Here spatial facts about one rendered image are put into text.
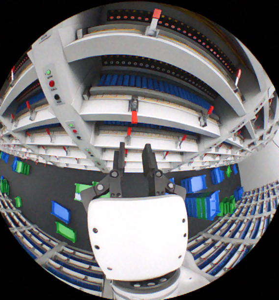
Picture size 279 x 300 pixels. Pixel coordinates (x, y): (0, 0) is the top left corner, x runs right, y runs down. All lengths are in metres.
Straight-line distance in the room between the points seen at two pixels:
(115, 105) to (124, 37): 0.18
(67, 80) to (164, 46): 0.20
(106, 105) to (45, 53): 0.24
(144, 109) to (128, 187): 0.91
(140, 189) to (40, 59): 1.18
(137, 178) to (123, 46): 1.08
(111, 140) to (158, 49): 0.37
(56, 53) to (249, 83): 0.64
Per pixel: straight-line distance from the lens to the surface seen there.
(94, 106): 0.27
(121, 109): 0.25
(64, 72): 0.23
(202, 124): 0.37
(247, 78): 0.58
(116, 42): 0.19
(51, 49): 0.25
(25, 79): 0.36
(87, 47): 0.21
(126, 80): 0.31
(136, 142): 0.41
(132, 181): 1.06
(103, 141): 0.41
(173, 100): 0.31
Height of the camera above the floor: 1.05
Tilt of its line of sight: 63 degrees down
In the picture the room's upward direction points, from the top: 23 degrees clockwise
